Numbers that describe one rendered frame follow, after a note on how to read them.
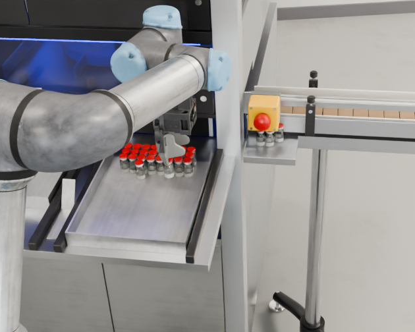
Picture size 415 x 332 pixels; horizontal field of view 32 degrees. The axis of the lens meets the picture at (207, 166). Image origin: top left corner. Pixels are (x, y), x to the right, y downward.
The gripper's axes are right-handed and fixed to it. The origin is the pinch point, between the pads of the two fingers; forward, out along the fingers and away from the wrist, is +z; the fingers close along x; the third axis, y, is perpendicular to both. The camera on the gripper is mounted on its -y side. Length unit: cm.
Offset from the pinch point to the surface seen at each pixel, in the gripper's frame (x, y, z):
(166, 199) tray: -3.4, 0.3, 9.3
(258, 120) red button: 12.9, 19.8, -3.4
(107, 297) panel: 16, -27, 64
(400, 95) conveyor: 36, 54, 1
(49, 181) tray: 0.2, -29.5, 9.3
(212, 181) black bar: 2.2, 10.2, 7.4
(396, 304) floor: 58, 63, 97
